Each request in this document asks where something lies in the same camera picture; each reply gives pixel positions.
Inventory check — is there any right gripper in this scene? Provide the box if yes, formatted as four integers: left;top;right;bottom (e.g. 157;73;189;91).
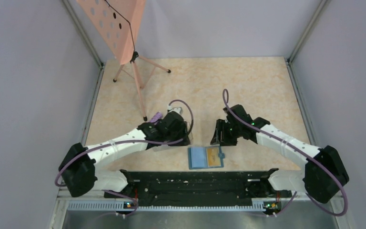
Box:
211;119;242;146

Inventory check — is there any clear plastic card box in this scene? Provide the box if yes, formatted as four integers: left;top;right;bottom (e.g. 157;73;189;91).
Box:
152;121;193;152

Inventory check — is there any blue leather card holder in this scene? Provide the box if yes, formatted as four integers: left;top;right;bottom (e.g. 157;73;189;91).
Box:
187;146;225;170

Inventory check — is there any gold credit card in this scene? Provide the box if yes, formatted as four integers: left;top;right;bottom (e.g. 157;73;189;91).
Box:
206;147;223;167

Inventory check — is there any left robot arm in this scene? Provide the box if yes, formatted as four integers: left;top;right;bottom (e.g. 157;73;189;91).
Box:
59;111;190;198

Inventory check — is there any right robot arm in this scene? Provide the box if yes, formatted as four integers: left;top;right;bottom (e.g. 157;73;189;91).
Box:
211;104;349;203

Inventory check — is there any purple glitter microphone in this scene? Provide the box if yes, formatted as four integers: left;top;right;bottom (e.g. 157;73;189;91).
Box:
149;112;163;124

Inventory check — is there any pink music stand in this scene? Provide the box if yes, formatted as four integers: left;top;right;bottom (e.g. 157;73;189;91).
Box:
77;0;171;122

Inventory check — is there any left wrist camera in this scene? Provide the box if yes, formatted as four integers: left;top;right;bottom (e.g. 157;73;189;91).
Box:
167;105;183;115

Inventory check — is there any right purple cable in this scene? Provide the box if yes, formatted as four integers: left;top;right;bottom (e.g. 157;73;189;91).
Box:
222;89;349;219

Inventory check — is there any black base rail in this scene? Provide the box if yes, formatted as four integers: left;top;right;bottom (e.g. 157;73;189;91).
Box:
72;170;325;209

